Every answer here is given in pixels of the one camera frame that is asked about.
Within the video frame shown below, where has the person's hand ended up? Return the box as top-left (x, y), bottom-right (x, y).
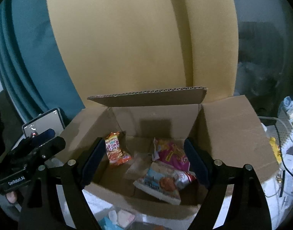
top-left (6, 191), bottom-right (17, 204)

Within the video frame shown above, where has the smartphone with lit screen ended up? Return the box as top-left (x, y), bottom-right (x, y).
top-left (22, 108), bottom-right (65, 138)

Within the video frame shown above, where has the light blue tissue pack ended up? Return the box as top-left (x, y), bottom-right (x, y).
top-left (99, 217), bottom-right (124, 230)

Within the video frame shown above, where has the orange chip snack bag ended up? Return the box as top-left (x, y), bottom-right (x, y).
top-left (105, 132), bottom-right (132, 166)

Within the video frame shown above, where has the yellow snack packet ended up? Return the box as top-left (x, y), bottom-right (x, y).
top-left (269, 137), bottom-right (282, 164)

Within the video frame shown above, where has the teal curtain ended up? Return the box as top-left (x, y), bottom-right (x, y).
top-left (0, 0), bottom-right (84, 124)

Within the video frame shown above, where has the white blue snack bag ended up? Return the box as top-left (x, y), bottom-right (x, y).
top-left (133, 162), bottom-right (196, 205)

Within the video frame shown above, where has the pink snack bag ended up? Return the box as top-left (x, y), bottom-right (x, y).
top-left (152, 138), bottom-right (190, 171)

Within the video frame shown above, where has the clear wrapped pastry pack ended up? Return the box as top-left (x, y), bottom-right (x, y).
top-left (125, 152), bottom-right (152, 180)

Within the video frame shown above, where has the brown cardboard box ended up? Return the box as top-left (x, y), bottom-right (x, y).
top-left (57, 87), bottom-right (279, 219)

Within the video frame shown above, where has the crumpled bag on shelf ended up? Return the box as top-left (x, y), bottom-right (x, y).
top-left (283, 96), bottom-right (293, 125)

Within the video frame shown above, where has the black cable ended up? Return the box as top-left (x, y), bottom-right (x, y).
top-left (273, 123), bottom-right (293, 177)

